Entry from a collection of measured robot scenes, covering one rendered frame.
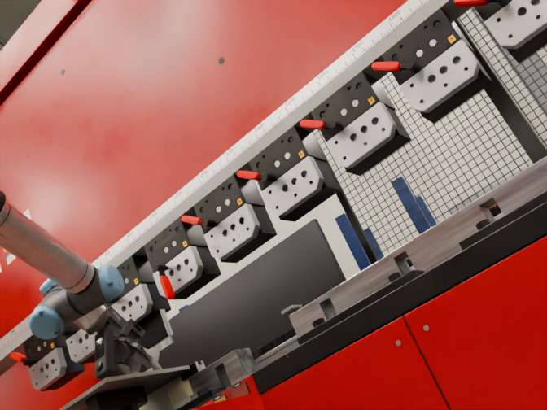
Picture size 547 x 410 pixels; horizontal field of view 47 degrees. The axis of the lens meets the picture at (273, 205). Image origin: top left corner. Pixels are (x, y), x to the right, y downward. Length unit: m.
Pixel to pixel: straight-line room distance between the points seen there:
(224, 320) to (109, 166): 0.71
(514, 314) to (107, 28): 1.42
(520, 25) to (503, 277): 0.48
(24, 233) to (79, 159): 0.71
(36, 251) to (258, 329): 1.01
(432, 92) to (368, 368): 0.55
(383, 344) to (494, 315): 0.21
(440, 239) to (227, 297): 1.12
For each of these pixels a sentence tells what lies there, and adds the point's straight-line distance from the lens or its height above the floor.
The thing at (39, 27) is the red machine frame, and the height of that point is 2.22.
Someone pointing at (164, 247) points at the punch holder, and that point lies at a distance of 1.66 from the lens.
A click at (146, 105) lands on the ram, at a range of 1.78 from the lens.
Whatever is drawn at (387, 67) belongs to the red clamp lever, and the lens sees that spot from 1.31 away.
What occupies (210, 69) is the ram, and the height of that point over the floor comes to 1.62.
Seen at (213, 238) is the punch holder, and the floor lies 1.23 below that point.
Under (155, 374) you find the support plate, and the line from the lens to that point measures 1.55.
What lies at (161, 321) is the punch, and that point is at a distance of 1.70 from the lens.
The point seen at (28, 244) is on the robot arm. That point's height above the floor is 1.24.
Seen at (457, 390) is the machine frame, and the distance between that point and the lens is 1.13.
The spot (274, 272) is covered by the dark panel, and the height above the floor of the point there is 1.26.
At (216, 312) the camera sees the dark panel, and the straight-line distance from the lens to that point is 2.24.
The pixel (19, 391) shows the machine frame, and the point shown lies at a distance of 2.50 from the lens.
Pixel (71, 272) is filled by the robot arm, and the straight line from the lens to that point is 1.37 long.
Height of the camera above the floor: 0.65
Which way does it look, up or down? 23 degrees up
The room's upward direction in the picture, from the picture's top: 24 degrees counter-clockwise
